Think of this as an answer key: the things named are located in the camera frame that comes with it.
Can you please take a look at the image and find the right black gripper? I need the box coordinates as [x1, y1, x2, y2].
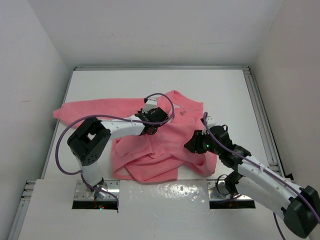
[184, 129, 221, 156]

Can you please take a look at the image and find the pink fleece jacket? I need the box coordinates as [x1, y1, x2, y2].
[53, 90, 217, 183]

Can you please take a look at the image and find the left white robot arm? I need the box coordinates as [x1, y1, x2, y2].
[67, 107, 170, 200]

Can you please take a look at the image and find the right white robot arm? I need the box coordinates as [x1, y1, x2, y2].
[184, 125, 320, 239]

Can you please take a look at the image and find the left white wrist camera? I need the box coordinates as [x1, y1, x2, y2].
[140, 97, 158, 114]

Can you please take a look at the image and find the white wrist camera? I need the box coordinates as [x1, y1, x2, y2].
[140, 97, 158, 114]
[201, 116, 216, 135]

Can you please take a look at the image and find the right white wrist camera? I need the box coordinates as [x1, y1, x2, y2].
[201, 116, 216, 135]

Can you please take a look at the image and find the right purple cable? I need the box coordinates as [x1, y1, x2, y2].
[202, 111, 320, 240]

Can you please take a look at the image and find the purple cable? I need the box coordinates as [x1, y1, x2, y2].
[54, 92, 176, 210]
[202, 111, 320, 240]

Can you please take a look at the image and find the aluminium frame rail right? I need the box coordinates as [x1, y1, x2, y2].
[242, 66, 285, 177]

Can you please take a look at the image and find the aluminium frame rail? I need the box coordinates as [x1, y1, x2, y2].
[242, 66, 285, 177]
[0, 66, 70, 240]
[74, 65, 250, 71]

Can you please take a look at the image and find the shiny metal base plate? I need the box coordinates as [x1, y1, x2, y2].
[72, 179, 256, 202]

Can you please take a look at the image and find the aluminium frame rail back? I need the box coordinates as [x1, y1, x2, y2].
[74, 65, 250, 71]

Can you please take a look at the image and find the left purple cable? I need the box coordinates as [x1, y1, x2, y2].
[54, 92, 176, 210]

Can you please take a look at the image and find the aluminium frame rail left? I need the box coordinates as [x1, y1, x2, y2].
[0, 66, 70, 240]

